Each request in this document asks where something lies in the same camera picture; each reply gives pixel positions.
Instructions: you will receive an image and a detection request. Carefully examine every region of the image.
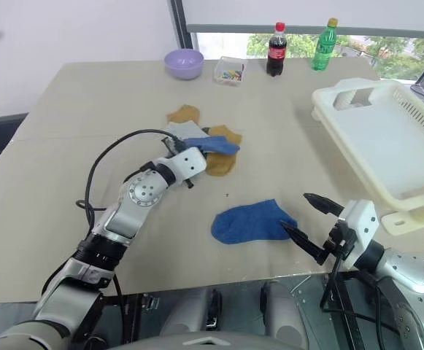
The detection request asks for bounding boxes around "white plastic basket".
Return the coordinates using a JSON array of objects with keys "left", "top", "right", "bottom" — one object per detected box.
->
[{"left": 310, "top": 77, "right": 424, "bottom": 235}]

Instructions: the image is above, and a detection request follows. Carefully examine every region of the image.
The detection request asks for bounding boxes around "grey roller blind bar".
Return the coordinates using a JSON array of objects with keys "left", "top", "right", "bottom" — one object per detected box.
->
[{"left": 185, "top": 23, "right": 424, "bottom": 38}]

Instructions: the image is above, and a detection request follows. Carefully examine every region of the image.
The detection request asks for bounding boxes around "purple plastic bowl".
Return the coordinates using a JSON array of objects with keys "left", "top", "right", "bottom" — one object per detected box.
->
[{"left": 163, "top": 49, "right": 205, "bottom": 81}]

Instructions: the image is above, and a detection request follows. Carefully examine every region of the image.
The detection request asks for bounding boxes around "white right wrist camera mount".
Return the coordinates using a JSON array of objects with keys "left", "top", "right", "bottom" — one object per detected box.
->
[{"left": 337, "top": 199, "right": 380, "bottom": 271}]

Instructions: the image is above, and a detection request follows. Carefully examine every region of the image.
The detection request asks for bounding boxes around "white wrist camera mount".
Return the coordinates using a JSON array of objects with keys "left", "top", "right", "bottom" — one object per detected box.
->
[
  {"left": 337, "top": 199, "right": 380, "bottom": 271},
  {"left": 166, "top": 147, "right": 208, "bottom": 182}
]

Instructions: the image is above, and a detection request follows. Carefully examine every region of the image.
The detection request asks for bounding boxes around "blue sock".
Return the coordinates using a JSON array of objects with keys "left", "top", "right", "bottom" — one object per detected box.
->
[
  {"left": 211, "top": 198, "right": 300, "bottom": 246},
  {"left": 181, "top": 135, "right": 242, "bottom": 155}
]

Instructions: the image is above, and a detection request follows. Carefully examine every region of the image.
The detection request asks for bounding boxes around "light grey sock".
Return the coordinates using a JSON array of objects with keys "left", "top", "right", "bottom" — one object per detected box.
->
[{"left": 165, "top": 120, "right": 211, "bottom": 141}]

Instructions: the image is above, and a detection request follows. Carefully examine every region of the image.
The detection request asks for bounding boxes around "tan sock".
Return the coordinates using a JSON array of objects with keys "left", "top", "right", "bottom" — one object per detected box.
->
[
  {"left": 209, "top": 124, "right": 244, "bottom": 147},
  {"left": 204, "top": 150, "right": 239, "bottom": 179},
  {"left": 166, "top": 104, "right": 202, "bottom": 125}
]

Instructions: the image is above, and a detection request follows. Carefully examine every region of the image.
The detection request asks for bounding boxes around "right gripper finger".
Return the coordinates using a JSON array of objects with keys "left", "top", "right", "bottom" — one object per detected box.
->
[
  {"left": 280, "top": 219, "right": 326, "bottom": 264},
  {"left": 303, "top": 192, "right": 345, "bottom": 217}
]

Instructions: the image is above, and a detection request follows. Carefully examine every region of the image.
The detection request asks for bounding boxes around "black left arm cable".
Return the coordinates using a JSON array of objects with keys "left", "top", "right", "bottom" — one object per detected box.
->
[{"left": 75, "top": 128, "right": 179, "bottom": 228}]

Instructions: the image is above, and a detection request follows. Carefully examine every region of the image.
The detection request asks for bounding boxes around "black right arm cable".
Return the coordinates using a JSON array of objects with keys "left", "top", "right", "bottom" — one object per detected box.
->
[{"left": 319, "top": 251, "right": 398, "bottom": 333}]

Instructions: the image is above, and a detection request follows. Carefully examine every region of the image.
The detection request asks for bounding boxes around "green soda bottle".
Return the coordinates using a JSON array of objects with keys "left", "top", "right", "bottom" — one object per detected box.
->
[{"left": 310, "top": 18, "right": 339, "bottom": 72}]

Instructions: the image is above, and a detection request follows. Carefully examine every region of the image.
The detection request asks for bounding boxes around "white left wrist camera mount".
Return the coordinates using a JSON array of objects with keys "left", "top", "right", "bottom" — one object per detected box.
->
[{"left": 166, "top": 147, "right": 208, "bottom": 182}]

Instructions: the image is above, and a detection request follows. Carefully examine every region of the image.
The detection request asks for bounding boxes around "clear box with coloured clips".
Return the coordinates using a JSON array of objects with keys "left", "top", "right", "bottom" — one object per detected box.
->
[{"left": 212, "top": 55, "right": 248, "bottom": 88}]

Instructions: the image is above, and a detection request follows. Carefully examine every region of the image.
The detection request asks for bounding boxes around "cola bottle with red cap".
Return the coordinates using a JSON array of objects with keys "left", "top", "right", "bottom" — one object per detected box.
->
[{"left": 266, "top": 21, "right": 288, "bottom": 77}]

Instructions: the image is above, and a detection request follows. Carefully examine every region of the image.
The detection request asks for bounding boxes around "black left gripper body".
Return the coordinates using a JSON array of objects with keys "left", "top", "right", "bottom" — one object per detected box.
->
[{"left": 164, "top": 136, "right": 190, "bottom": 156}]

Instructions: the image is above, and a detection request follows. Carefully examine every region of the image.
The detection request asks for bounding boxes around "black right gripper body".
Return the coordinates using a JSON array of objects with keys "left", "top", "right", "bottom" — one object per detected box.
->
[{"left": 315, "top": 214, "right": 357, "bottom": 267}]

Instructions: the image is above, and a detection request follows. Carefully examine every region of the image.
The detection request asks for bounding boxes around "grey rounded robot part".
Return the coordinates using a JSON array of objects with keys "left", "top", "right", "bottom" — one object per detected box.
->
[
  {"left": 260, "top": 281, "right": 310, "bottom": 343},
  {"left": 159, "top": 287, "right": 215, "bottom": 339}
]

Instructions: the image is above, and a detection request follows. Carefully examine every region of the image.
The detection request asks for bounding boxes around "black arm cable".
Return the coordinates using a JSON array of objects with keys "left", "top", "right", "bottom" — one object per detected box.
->
[
  {"left": 319, "top": 251, "right": 398, "bottom": 333},
  {"left": 75, "top": 128, "right": 179, "bottom": 228}
]

